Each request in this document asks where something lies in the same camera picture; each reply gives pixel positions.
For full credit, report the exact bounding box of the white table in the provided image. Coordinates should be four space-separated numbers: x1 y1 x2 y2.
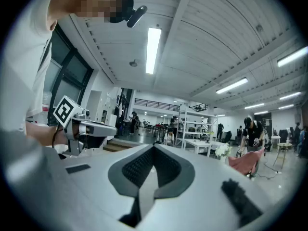
184 138 228 157

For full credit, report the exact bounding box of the black head-mounted camera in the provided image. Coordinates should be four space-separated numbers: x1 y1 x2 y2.
127 5 148 28

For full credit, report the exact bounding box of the black framed window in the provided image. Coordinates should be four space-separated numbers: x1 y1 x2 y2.
39 24 94 128

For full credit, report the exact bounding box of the person's left forearm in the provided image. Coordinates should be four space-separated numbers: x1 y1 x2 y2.
26 123 69 148

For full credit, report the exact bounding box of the brown wooden step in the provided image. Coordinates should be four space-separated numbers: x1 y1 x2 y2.
103 138 142 153

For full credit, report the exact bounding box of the wooden stool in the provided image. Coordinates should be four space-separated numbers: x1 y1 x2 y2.
273 142 293 169

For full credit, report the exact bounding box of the person's white t-shirt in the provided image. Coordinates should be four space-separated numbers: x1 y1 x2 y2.
0 0 73 136

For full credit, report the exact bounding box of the long ceiling light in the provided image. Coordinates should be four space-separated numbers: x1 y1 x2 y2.
244 103 265 110
277 46 308 68
216 77 249 95
279 91 302 101
145 27 162 75

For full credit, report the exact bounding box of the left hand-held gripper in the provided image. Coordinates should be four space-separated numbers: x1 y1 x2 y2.
52 95 118 156

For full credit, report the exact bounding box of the white flower bouquet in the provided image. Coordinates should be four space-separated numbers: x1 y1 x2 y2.
215 143 233 158

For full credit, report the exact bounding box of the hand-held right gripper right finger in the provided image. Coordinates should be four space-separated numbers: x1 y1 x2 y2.
141 143 285 231

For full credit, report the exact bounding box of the black balcony railing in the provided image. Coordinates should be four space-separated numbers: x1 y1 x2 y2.
134 98 180 112

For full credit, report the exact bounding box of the white metal shelving rack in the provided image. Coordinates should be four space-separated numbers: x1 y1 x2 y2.
177 104 218 150

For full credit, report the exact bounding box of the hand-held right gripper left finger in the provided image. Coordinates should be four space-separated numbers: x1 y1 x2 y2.
3 131 155 231

